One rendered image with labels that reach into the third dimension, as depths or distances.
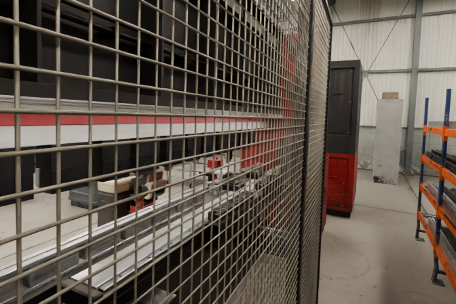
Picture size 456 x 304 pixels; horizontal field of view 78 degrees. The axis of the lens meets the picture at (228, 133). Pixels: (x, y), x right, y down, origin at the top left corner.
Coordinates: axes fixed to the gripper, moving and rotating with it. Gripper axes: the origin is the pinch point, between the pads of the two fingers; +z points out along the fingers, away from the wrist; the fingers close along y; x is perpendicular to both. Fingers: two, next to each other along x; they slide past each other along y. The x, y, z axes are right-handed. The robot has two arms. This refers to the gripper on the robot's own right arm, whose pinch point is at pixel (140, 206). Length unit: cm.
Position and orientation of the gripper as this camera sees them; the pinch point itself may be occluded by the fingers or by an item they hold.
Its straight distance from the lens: 212.2
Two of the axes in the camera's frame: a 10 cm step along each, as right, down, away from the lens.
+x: 6.0, -0.2, 8.0
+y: 7.8, -2.0, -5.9
